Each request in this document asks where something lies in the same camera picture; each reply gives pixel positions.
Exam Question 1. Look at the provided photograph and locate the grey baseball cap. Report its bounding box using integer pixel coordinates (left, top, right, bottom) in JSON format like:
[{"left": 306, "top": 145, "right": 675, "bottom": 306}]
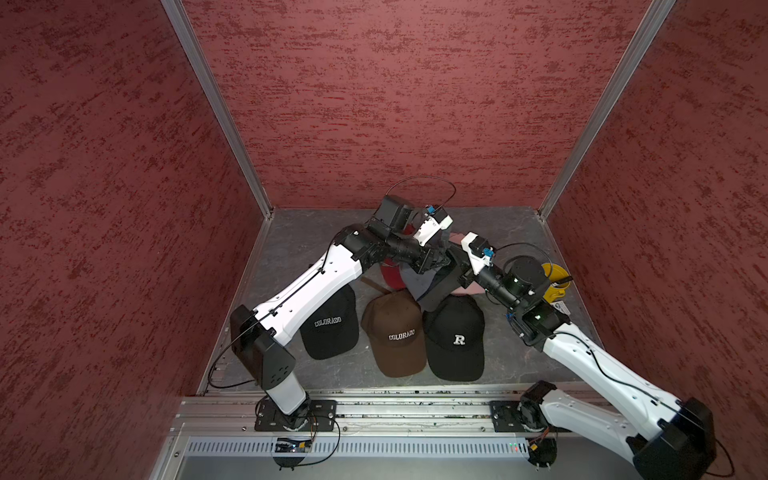
[{"left": 400, "top": 243, "right": 466, "bottom": 312}]

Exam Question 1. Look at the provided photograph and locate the dark red baseball cap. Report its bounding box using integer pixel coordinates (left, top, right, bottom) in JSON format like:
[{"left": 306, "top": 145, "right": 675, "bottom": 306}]
[{"left": 379, "top": 258, "right": 406, "bottom": 291}]

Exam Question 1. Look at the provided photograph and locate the black baseball cap letter R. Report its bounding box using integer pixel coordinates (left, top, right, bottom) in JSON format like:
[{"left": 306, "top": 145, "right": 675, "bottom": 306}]
[{"left": 423, "top": 296, "right": 486, "bottom": 383}]

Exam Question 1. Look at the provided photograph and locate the brown baseball cap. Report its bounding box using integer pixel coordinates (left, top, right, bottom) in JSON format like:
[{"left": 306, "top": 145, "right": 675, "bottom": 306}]
[{"left": 361, "top": 290, "right": 427, "bottom": 378}]

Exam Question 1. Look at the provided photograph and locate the black cap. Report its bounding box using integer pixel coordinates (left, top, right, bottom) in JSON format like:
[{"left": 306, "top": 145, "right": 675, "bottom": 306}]
[{"left": 300, "top": 285, "right": 359, "bottom": 360}]

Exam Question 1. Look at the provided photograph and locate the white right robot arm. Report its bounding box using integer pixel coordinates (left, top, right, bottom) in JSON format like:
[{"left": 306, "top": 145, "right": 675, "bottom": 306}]
[{"left": 448, "top": 236, "right": 722, "bottom": 479}]

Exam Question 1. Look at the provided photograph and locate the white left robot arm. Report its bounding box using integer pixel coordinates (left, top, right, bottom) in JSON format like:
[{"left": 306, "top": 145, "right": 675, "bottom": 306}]
[{"left": 222, "top": 193, "right": 453, "bottom": 422}]

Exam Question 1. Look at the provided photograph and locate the yellow plastic cup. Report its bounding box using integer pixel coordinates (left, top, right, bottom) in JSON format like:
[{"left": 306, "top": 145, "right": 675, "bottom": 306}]
[{"left": 542, "top": 263, "right": 573, "bottom": 304}]

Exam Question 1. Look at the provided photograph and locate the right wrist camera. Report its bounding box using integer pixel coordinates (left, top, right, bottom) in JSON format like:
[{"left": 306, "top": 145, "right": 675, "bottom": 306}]
[{"left": 461, "top": 232, "right": 495, "bottom": 275}]

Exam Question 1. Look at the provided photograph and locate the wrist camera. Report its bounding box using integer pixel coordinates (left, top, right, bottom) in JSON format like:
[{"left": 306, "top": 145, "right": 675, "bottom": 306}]
[
  {"left": 461, "top": 232, "right": 495, "bottom": 275},
  {"left": 413, "top": 206, "right": 453, "bottom": 246}
]

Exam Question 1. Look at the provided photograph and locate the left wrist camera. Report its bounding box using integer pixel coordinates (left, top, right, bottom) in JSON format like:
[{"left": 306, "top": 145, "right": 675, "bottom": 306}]
[{"left": 413, "top": 206, "right": 453, "bottom": 246}]

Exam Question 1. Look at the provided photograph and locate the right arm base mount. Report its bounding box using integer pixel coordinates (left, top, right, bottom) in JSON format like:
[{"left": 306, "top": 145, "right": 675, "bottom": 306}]
[{"left": 489, "top": 401, "right": 548, "bottom": 434}]

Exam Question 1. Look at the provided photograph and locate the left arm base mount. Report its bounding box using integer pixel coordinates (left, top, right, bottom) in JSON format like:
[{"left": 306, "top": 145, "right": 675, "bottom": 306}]
[{"left": 254, "top": 396, "right": 338, "bottom": 433}]

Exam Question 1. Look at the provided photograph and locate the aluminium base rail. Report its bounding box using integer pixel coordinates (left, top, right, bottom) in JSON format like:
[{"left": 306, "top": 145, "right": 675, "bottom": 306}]
[{"left": 149, "top": 383, "right": 661, "bottom": 480}]

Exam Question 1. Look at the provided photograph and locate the right rear aluminium corner post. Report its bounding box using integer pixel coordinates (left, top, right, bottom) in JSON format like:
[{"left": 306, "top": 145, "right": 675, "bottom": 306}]
[{"left": 538, "top": 0, "right": 676, "bottom": 223}]

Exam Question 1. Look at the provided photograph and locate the aluminium corner post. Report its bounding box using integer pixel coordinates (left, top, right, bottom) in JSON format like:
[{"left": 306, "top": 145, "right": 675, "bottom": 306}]
[
  {"left": 538, "top": 0, "right": 676, "bottom": 223},
  {"left": 161, "top": 0, "right": 274, "bottom": 220}
]

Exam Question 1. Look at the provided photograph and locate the left rear aluminium corner post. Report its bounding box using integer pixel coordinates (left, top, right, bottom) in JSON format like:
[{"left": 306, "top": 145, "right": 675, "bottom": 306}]
[{"left": 161, "top": 0, "right": 274, "bottom": 220}]

